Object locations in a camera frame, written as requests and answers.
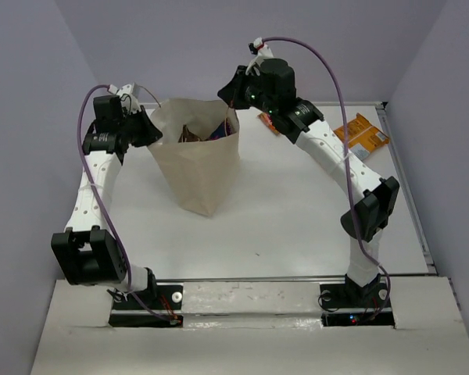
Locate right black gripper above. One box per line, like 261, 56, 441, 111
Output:
220, 62, 278, 116

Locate purple snack bag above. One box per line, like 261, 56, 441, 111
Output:
206, 118, 236, 141

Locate brown Kettle chips bag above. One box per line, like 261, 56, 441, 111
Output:
178, 124, 202, 143

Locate beige paper bag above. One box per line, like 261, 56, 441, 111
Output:
148, 98, 240, 216

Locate orange snack bar packet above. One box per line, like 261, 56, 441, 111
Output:
347, 113, 390, 161

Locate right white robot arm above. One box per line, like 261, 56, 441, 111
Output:
218, 58, 399, 309

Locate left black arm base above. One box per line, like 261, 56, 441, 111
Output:
106, 283, 184, 328

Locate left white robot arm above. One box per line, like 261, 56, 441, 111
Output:
51, 89, 162, 309

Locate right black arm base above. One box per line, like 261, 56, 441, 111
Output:
317, 282, 395, 327

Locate orange red candy packet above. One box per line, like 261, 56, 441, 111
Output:
257, 112, 280, 136

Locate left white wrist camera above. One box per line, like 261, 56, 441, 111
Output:
108, 83, 141, 115

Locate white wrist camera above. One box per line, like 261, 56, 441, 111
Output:
245, 37, 274, 76
108, 83, 141, 115

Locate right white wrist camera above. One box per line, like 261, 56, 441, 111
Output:
245, 37, 274, 76

